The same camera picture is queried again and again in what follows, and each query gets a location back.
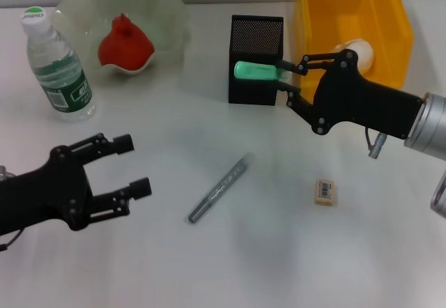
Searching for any mint green pen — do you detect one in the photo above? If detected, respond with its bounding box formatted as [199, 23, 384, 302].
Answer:
[233, 60, 292, 83]

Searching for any pale green glass fruit plate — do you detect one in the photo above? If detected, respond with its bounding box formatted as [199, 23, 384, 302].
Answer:
[50, 0, 192, 86]

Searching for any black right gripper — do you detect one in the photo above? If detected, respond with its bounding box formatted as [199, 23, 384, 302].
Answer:
[276, 49, 425, 139]

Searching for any grey marker pen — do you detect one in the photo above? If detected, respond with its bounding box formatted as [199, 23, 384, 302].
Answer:
[187, 151, 257, 224]

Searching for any red-orange fruit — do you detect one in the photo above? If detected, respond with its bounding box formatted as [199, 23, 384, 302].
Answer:
[97, 13, 155, 74]

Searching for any right arm silver connector cable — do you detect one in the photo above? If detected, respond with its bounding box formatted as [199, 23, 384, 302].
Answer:
[364, 126, 388, 160]

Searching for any yellow plastic bin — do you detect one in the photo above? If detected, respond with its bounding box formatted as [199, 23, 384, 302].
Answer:
[294, 0, 415, 109]

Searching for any black mesh pen holder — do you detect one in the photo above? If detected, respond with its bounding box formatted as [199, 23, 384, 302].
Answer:
[228, 14, 285, 107]

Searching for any beige eraser with barcode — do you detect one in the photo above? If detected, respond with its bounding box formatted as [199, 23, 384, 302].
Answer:
[313, 178, 339, 206]

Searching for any clear green-label water bottle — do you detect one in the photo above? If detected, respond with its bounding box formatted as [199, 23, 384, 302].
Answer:
[19, 6, 97, 123]

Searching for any white paper ball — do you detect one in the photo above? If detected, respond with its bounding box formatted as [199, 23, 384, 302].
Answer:
[332, 38, 376, 76]

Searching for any left arm black plug cable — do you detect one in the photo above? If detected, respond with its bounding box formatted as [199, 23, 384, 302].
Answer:
[0, 227, 26, 252]

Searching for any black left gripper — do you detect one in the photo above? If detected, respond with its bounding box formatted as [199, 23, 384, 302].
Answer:
[0, 132, 153, 238]

